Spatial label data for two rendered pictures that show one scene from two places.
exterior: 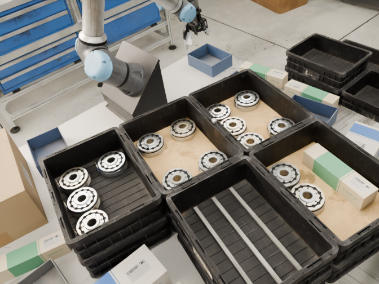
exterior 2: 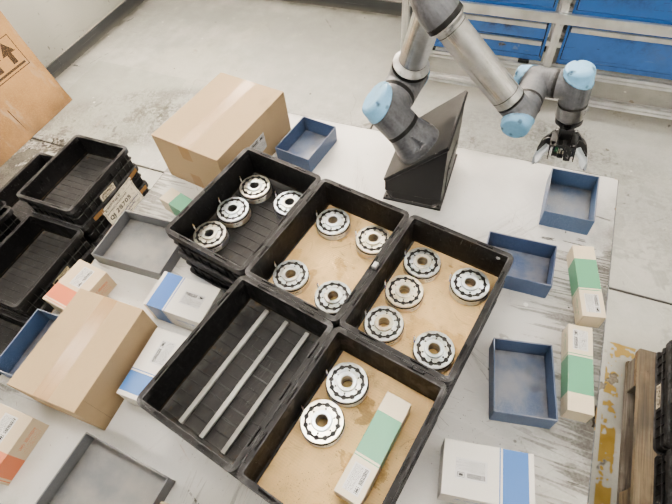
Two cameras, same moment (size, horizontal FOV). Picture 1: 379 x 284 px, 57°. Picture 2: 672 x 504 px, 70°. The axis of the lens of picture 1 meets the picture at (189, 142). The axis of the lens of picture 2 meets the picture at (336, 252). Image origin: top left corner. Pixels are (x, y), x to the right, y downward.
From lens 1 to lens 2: 0.87 m
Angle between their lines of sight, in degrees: 40
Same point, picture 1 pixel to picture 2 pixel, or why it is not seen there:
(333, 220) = (308, 465)
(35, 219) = not seen: hidden behind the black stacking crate
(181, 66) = (537, 175)
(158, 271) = (197, 316)
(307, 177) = (365, 413)
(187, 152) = (343, 264)
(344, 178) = (359, 456)
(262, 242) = (250, 396)
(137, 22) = (655, 64)
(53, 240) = not seen: hidden behind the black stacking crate
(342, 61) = not seen: outside the picture
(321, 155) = (388, 415)
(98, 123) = (374, 156)
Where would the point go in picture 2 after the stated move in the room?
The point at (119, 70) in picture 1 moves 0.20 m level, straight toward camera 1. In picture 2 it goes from (392, 125) to (346, 161)
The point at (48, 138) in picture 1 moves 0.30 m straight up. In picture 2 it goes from (323, 130) to (314, 62)
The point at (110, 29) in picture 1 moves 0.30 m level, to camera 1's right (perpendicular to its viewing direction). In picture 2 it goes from (603, 47) to (655, 73)
